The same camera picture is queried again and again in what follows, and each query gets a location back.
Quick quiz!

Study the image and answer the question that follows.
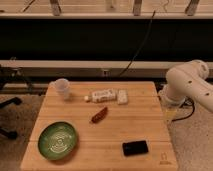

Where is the green ceramic bowl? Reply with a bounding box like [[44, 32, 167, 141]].
[[38, 121, 78, 161]]

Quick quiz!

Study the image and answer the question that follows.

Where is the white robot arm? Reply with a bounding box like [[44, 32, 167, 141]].
[[160, 60, 213, 112]]

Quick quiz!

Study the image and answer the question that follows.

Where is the small white packet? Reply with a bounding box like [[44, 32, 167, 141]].
[[117, 90, 128, 105]]

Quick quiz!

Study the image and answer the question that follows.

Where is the brown sausage snack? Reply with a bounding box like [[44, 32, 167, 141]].
[[91, 107, 108, 123]]

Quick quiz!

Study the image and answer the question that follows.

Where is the clear plastic cup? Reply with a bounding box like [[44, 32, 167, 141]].
[[52, 78, 70, 100]]

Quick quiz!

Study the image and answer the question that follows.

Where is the black smartphone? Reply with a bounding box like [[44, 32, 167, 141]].
[[122, 140, 149, 156]]

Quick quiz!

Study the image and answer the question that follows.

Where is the black office chair base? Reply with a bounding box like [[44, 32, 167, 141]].
[[0, 96, 23, 140]]

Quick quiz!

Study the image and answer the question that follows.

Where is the black hanging cable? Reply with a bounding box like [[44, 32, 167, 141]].
[[118, 9, 157, 78]]

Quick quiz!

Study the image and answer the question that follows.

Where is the black floor cable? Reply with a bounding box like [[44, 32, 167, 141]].
[[171, 97, 196, 123]]

